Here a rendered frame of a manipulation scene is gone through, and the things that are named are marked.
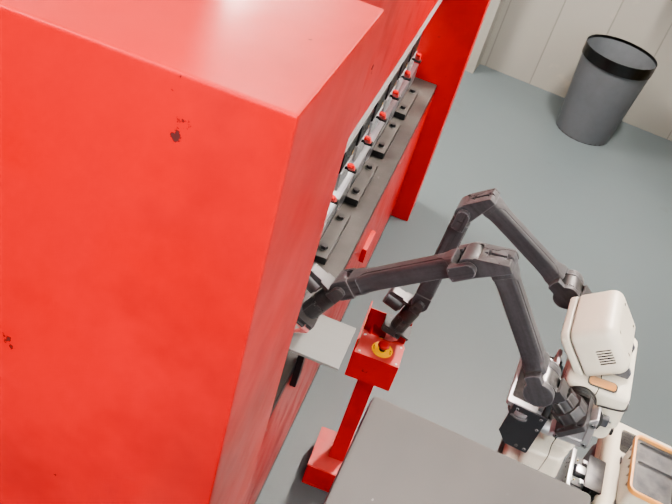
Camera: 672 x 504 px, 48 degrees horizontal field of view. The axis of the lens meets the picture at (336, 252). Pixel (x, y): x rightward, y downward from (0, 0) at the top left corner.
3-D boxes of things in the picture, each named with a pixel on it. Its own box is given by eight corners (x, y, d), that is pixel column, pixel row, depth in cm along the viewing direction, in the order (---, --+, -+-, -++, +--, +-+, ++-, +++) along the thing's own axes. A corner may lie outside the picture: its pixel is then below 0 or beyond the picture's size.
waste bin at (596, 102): (616, 128, 616) (657, 51, 573) (613, 158, 574) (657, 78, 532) (553, 104, 622) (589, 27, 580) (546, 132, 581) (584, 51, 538)
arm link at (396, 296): (425, 307, 245) (432, 292, 252) (396, 286, 245) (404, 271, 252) (406, 328, 253) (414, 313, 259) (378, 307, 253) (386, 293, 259)
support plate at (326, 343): (337, 371, 214) (338, 368, 213) (251, 336, 216) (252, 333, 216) (355, 330, 228) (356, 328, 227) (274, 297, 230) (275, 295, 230)
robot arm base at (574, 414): (587, 431, 188) (594, 398, 198) (571, 407, 186) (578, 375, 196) (556, 438, 194) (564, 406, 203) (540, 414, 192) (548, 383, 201)
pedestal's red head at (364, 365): (388, 391, 257) (403, 356, 246) (344, 374, 258) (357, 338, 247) (400, 351, 272) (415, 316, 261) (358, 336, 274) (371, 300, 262)
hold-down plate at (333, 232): (324, 265, 265) (326, 259, 263) (310, 259, 266) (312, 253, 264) (349, 220, 288) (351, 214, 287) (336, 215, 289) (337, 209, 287)
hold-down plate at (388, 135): (382, 159, 327) (384, 153, 325) (370, 155, 328) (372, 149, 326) (398, 129, 351) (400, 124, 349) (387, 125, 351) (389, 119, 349)
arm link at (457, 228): (473, 217, 220) (482, 200, 228) (455, 208, 221) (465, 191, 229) (422, 318, 247) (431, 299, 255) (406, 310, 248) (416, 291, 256)
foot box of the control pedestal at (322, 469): (360, 505, 297) (368, 488, 290) (301, 482, 299) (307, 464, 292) (372, 465, 313) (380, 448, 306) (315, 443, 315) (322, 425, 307)
